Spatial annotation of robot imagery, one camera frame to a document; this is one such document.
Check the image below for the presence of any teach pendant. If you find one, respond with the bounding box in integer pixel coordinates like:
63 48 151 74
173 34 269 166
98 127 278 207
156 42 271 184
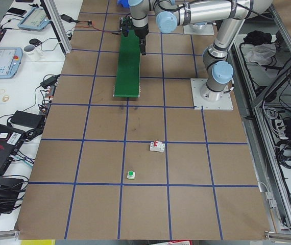
17 7 50 31
0 47 23 79

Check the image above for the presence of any white mug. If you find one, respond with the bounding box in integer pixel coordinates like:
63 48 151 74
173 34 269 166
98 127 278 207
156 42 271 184
23 44 43 61

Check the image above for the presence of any white red circuit breaker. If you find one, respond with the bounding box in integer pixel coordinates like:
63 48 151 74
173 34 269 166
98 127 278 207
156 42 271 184
150 140 165 153

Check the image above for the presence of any blue plastic bin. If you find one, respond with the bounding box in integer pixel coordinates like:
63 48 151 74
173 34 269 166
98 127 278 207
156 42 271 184
117 0 129 8

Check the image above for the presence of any black power adapter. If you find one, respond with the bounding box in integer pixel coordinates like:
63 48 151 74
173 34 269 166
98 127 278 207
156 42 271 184
60 14 76 23

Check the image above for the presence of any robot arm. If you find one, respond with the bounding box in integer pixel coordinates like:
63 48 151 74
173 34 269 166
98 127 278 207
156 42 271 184
119 0 272 102

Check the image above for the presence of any near teach pendant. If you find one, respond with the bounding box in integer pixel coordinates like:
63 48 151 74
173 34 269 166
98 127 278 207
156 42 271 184
0 47 23 79

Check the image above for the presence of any black computer mouse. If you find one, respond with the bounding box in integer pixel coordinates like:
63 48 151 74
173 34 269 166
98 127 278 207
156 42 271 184
29 38 42 47

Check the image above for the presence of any far teach pendant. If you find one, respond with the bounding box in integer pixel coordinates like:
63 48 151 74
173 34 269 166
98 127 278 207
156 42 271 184
17 7 50 31

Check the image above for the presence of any green conveyor belt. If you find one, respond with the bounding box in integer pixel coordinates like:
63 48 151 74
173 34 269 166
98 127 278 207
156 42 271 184
113 16 140 97

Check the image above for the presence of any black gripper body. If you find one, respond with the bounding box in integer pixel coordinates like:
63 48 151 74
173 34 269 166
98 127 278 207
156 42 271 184
121 15 149 42

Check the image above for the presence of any aluminium frame post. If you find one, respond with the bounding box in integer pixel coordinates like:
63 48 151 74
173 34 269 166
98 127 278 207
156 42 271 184
40 0 72 55

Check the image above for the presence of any green push button switch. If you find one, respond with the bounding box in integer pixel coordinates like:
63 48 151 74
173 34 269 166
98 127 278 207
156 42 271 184
127 170 136 180

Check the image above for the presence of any red black conveyor cable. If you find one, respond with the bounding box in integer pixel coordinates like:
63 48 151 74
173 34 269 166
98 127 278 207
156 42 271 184
71 21 119 35

